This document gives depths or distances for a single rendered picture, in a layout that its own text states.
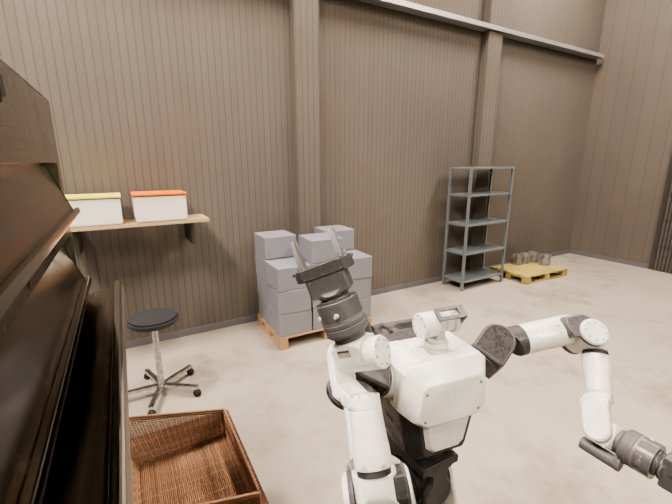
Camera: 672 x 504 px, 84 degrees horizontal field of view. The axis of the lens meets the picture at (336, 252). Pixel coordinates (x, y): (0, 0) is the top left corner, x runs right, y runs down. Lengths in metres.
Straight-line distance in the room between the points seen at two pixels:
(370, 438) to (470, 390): 0.39
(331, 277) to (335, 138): 4.17
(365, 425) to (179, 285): 3.78
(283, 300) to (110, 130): 2.25
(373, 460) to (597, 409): 0.70
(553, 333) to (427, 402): 0.46
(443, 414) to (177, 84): 3.85
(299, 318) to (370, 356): 3.26
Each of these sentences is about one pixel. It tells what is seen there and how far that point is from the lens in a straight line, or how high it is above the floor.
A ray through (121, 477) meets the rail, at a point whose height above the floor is 1.44.
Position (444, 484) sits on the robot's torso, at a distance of 1.30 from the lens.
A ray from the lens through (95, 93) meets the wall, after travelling 4.22.
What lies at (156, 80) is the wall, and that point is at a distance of 4.27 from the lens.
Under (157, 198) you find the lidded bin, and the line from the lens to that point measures 3.72.
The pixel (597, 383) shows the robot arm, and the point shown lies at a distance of 1.32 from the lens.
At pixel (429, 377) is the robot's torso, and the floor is 1.38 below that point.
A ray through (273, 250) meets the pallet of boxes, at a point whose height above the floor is 0.97.
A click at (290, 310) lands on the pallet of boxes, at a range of 3.89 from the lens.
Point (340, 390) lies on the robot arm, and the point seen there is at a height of 1.46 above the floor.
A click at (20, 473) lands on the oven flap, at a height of 1.48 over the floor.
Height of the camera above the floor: 1.90
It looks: 14 degrees down
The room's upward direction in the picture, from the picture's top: straight up
